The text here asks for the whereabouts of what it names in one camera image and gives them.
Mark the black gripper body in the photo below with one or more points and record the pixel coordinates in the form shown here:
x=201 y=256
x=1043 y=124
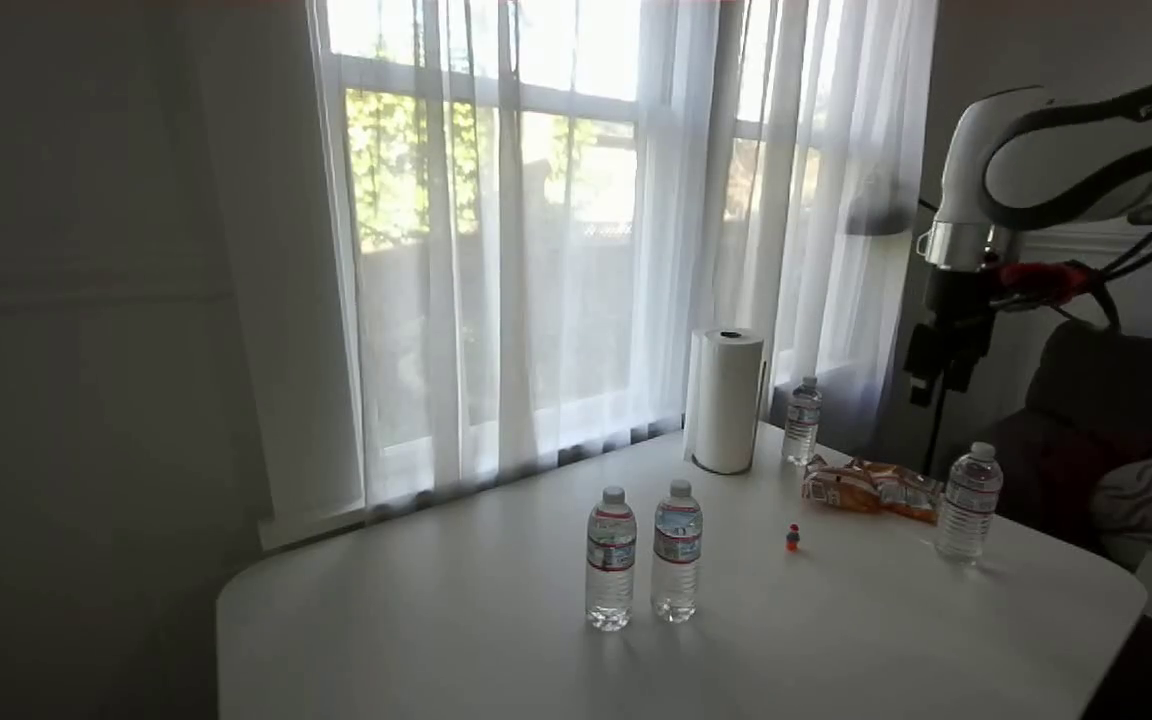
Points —
x=961 y=304

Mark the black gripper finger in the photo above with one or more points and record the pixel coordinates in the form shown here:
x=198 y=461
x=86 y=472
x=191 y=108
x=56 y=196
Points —
x=961 y=368
x=921 y=376

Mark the clear plastic water bottle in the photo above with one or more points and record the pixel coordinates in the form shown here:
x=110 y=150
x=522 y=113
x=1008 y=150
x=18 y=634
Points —
x=971 y=506
x=608 y=563
x=676 y=554

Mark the small red toy figure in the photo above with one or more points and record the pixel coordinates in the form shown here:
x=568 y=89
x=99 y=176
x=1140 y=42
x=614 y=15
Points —
x=793 y=539

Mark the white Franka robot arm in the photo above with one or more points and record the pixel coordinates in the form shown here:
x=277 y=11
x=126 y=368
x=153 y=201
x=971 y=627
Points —
x=989 y=144

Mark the orange snack bag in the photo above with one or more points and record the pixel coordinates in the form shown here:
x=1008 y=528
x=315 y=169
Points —
x=868 y=485

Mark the dark couch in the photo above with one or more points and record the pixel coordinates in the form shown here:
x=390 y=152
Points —
x=1109 y=387

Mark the white paper towel roll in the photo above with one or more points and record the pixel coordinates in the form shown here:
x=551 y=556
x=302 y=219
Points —
x=725 y=400

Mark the sheer white curtain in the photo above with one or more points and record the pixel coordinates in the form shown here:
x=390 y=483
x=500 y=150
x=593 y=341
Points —
x=283 y=267
x=857 y=107

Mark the white framed window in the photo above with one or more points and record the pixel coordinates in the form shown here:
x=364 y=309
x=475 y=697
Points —
x=579 y=201

